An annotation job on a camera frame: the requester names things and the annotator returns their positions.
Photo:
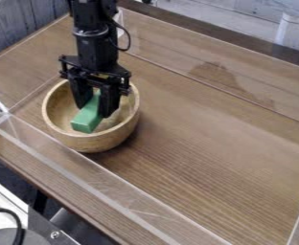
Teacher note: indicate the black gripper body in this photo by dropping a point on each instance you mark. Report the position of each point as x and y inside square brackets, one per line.
[95, 62]

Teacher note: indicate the white container in background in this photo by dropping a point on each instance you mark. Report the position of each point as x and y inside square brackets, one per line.
[288, 33]

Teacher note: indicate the metal bracket with screw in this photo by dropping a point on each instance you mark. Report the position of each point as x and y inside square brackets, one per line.
[43, 233]

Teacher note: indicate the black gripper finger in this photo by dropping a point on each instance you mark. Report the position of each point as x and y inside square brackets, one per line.
[110, 99]
[82, 90]

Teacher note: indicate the clear acrylic barrier wall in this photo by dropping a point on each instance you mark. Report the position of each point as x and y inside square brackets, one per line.
[208, 174]

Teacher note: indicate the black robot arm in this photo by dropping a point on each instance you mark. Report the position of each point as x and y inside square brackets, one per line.
[94, 15]

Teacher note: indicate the green rectangular block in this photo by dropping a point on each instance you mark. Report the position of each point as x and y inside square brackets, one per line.
[89, 117]

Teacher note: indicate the brown wooden bowl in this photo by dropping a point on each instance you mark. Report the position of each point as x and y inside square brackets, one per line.
[113, 131]

